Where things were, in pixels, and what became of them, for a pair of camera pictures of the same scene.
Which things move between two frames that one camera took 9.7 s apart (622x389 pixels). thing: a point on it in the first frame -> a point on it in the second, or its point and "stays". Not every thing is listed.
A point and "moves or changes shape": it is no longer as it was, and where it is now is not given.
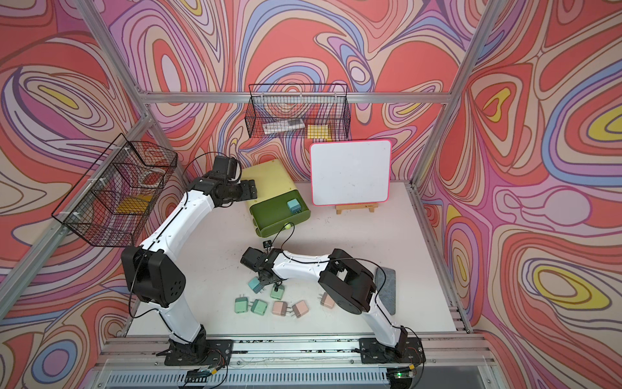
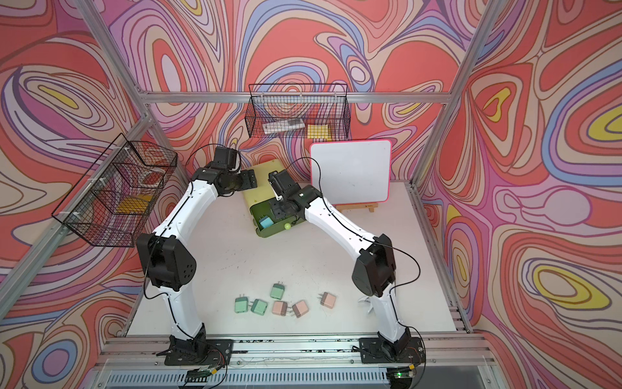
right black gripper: (263, 281) -> (275, 209)
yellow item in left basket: (134, 205) stays
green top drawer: (279, 213) stays
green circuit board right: (399, 374) stays
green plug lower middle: (258, 307) stays
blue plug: (294, 206) moves or changes shape
